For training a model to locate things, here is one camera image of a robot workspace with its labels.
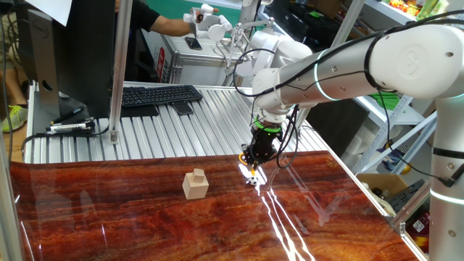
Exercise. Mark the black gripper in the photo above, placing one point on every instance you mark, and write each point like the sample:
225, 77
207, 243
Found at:
266, 141

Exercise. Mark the small soccer ball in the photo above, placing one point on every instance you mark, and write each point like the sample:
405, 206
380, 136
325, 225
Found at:
252, 181

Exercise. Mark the white haptic control device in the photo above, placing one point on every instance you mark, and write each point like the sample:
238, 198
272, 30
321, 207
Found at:
264, 40

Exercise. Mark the bare person forearm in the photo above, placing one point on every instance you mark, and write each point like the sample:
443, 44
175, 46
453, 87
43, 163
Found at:
174, 27

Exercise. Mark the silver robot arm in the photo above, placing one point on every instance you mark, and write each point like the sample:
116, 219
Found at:
344, 76

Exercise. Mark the small wooden cube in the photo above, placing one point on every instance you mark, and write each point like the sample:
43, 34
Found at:
198, 175

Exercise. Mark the large wooden cube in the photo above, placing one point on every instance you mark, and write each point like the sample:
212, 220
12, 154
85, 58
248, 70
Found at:
194, 190

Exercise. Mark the black smartphone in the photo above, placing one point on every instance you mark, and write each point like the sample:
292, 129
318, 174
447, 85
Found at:
193, 42
182, 108

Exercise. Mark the white foam block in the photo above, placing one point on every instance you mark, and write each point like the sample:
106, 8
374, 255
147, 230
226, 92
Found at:
359, 145

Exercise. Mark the aluminium equipment case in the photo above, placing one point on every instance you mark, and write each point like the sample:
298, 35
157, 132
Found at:
203, 69

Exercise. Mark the black keyboard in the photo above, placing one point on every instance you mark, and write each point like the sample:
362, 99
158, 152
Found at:
159, 95

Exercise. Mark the cardboard box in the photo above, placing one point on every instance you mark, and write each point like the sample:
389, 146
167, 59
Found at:
384, 181

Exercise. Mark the glossy wood-grain mat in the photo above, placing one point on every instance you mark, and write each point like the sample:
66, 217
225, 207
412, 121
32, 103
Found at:
145, 224

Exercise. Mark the red white package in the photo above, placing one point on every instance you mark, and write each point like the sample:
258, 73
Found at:
420, 232

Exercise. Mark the white marker pen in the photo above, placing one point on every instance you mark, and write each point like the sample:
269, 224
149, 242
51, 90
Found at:
69, 127

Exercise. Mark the white metal shelf rack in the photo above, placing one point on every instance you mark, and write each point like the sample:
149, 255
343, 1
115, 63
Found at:
384, 9

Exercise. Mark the black marker pen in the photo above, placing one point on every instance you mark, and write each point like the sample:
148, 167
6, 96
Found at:
69, 115

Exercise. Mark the black computer monitor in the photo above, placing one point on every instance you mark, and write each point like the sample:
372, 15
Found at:
79, 54

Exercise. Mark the green sports shoe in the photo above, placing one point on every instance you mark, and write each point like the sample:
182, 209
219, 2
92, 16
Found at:
14, 117

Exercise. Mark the white paper note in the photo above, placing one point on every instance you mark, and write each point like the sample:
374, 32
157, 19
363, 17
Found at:
54, 9

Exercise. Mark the aluminium frame post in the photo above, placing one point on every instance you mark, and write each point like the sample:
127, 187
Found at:
417, 199
348, 21
7, 217
121, 72

